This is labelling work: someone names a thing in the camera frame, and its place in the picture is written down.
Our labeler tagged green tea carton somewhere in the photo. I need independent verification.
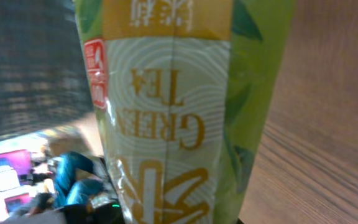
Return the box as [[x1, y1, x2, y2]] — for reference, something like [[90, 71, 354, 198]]
[[75, 0, 295, 224]]

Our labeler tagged seated person in background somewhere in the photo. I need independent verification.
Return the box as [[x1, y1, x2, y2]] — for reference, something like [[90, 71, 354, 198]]
[[14, 136, 117, 218]]

